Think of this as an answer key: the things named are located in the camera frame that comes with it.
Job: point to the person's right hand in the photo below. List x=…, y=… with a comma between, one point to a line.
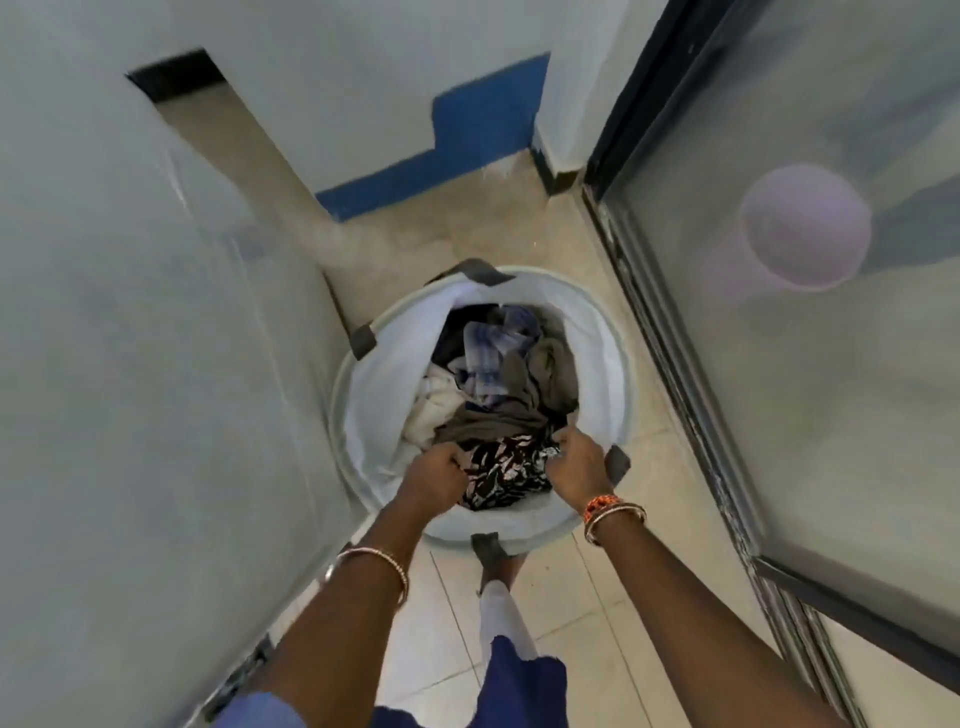
x=581, y=469

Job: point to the person's left hand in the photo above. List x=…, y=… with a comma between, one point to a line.
x=435, y=480

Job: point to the black white patterned garment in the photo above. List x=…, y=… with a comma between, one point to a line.
x=502, y=469

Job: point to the white shirt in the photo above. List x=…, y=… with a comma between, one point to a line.
x=431, y=409

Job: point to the white round laundry basket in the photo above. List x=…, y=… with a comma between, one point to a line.
x=390, y=390

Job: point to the khaki olive trousers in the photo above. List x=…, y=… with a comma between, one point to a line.
x=525, y=382

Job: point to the blue plaid shirt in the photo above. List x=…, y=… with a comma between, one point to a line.
x=487, y=352

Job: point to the cream and blue washing machine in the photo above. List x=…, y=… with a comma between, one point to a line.
x=150, y=375

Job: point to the person's right forearm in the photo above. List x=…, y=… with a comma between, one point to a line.
x=697, y=630

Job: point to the person's left forearm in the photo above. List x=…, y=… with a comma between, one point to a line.
x=337, y=630

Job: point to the person's foot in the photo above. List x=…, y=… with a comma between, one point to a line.
x=501, y=576

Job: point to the thin beaded bangle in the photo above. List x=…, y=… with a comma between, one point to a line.
x=622, y=510
x=375, y=553

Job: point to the white trouser leg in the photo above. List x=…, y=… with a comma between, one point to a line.
x=506, y=622

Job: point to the lavender blue tunic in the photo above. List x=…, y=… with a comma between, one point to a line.
x=525, y=690

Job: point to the black framed glass door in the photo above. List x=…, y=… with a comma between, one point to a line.
x=825, y=412

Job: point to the pink plastic bucket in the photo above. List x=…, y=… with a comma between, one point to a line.
x=806, y=225

